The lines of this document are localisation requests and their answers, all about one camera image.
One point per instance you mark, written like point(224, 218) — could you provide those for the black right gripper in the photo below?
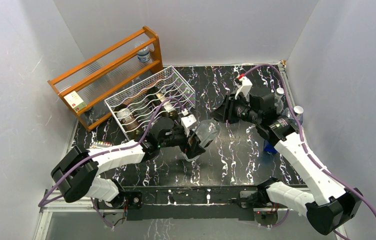
point(225, 110)

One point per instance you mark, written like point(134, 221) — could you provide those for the orange wooden shelf rack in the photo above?
point(108, 72)

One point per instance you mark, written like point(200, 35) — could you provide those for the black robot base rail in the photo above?
point(193, 202)

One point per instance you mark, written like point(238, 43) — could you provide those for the clear square bottle gold cap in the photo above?
point(207, 131)

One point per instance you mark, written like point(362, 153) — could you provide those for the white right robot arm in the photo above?
point(327, 205)

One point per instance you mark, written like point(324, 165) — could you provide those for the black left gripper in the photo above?
point(194, 149)

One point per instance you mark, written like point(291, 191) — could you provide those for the white green small box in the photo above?
point(75, 101)

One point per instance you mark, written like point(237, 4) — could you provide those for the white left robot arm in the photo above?
point(77, 175)

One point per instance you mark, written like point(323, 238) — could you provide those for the pack of coloured markers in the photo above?
point(100, 145)

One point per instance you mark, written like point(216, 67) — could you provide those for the blue white round jar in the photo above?
point(143, 55)

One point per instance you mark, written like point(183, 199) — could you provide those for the dark green tall wine bottle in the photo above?
point(156, 97)

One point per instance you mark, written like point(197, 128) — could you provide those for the green wine bottle grey foil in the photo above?
point(127, 120)

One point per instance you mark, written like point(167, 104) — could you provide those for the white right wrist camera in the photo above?
point(245, 87)

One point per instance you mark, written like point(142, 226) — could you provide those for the large clear bottle white cap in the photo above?
point(278, 99)

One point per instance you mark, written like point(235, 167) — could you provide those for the white wire wine rack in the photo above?
point(166, 91)

